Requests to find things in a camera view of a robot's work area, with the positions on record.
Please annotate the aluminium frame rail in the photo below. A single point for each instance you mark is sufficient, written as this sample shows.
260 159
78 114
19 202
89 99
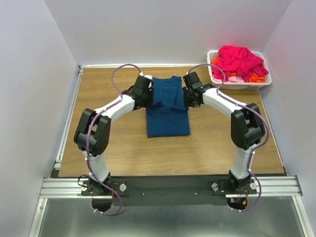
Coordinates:
269 186

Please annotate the light pink garment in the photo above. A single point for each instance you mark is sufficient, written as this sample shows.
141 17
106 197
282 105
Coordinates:
233 79

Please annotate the pink t-shirt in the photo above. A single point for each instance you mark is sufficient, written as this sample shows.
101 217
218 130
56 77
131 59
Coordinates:
240 60

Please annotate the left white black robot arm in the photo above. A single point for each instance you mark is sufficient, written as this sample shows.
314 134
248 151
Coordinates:
93 131

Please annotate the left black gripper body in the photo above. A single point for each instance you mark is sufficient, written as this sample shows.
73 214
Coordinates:
148 98

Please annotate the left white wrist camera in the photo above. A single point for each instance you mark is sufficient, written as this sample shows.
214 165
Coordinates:
146 76

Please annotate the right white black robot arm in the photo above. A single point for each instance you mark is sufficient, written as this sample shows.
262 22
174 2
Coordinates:
247 126

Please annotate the blue t-shirt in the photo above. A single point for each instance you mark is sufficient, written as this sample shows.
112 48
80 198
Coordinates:
168 116

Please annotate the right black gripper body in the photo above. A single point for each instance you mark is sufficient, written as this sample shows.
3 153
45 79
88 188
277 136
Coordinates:
187 99

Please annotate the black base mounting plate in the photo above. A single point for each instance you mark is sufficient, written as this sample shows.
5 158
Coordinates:
166 190

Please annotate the white plastic laundry basket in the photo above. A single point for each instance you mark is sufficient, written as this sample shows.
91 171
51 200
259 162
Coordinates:
238 86

